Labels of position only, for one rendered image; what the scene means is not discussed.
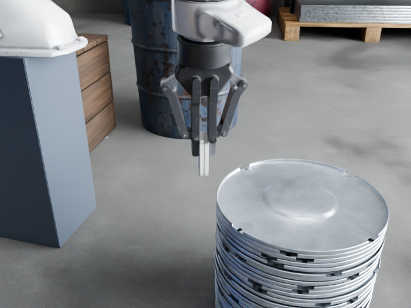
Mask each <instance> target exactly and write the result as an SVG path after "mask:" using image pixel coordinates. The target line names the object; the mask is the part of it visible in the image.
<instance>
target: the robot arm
mask: <svg viewBox="0 0 411 308"><path fill-rule="evenodd" d="M171 14H172V28H173V31H174V32H176V33H178V36H177V66H176V68H175V70H174V74H173V75H171V76H170V77H168V78H162V79H161V80H160V82H161V91H162V92H163V93H164V94H165V95H166V97H167V98H168V100H169V103H170V105H171V109H172V112H173V114H174V118H175V121H176V124H177V127H178V130H179V134H180V137H181V138H182V139H186V138H188V139H190V140H191V152H192V155H193V156H198V170H199V176H203V175H204V176H208V175H209V156H212V155H214V154H215V147H216V142H217V138H218V137H220V136H222V137H226V136H227V135H228V132H229V129H230V126H231V123H232V120H233V117H234V114H235V110H236V108H237V105H238V102H239V99H240V96H241V95H242V94H243V93H244V91H245V90H246V88H247V87H248V83H247V81H246V78H245V76H244V75H238V74H236V73H235V72H234V70H233V67H232V65H231V49H232V46H235V47H238V48H243V47H245V46H247V45H249V44H252V43H254V42H256V41H258V40H259V39H261V38H263V37H265V36H266V35H268V34H269V33H270V32H271V26H272V22H271V21H270V19H269V18H268V17H266V16H265V15H263V14H262V13H260V12H259V11H257V10H256V9H254V8H253V7H251V6H250V5H249V4H248V3H247V2H245V1H244V0H171ZM87 43H88V41H87V39H86V38H84V37H82V36H81V37H78V36H77V35H76V33H75V30H74V27H73V23H72V20H71V18H70V15H69V14H68V13H66V12H65V11H64V10H62V9H61V8H60V7H59V6H57V5H56V4H55V3H54V2H52V1H51V0H0V56H21V57H54V56H60V55H64V54H69V53H72V52H74V51H76V50H79V49H81V48H84V47H85V46H86V45H87ZM230 80H231V82H230V86H231V87H230V89H229V93H228V97H227V99H226V102H225V105H224V109H223V112H222V115H221V119H220V122H219V124H218V126H217V103H218V94H219V93H220V92H221V91H222V90H223V88H224V87H225V86H226V84H227V83H228V82H229V81H230ZM177 82H179V83H180V84H181V85H182V87H183V88H184V89H185V90H186V91H187V92H188V93H189V94H190V95H191V128H190V127H187V124H186V122H185V118H184V116H183V112H182V108H181V105H180V102H179V98H178V96H177V92H176V91H177ZM203 96H207V132H206V131H203V132H202V131H200V103H201V97H203Z"/></svg>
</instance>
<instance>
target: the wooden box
mask: <svg viewBox="0 0 411 308"><path fill-rule="evenodd" d="M76 35H77V36H78V37H81V36H82V37H84V38H85V39H87V41H88V43H87V45H86V46H85V47H84V48H81V49H78V50H76V51H75V53H76V61H77V66H78V75H79V80H80V89H81V97H82V102H83V111H84V119H85V125H86V133H87V142H88V147H89V153H90V152H91V151H93V149H94V148H96V146H98V145H99V143H101V141H102V140H104V138H106V137H107V135H109V134H110V132H112V130H113V129H115V127H116V116H115V109H114V100H113V99H114V98H113V86H112V79H111V72H110V70H111V67H110V61H109V49H108V41H106V40H107V39H108V35H107V34H81V33H76Z"/></svg>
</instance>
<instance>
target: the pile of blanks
mask: <svg viewBox="0 0 411 308"><path fill-rule="evenodd" d="M216 218H217V228H216V231H215V241H216V244H215V297H216V300H215V307H216V308H369V303H370V301H371V297H372V292H373V288H374V283H375V281H376V276H377V273H378V271H379V268H380V261H381V258H380V255H381V252H382V249H383V246H384V242H385V233H384V235H383V236H382V237H381V239H380V240H379V241H378V242H377V243H375V244H374V245H372V246H371V247H369V248H367V249H366V250H364V251H361V252H359V253H356V254H353V255H349V256H345V257H339V258H328V259H308V258H296V257H291V254H290V253H286V255H281V254H277V253H274V252H270V251H267V250H265V249H262V248H259V247H257V246H255V245H253V244H251V243H249V242H247V241H245V240H244V239H242V238H240V237H239V236H238V235H236V234H235V233H234V232H233V231H232V230H231V229H230V228H229V227H228V226H227V225H226V224H225V223H224V222H223V220H222V218H221V216H220V215H219V212H218V209H217V208H216ZM385 232H386V231H385Z"/></svg>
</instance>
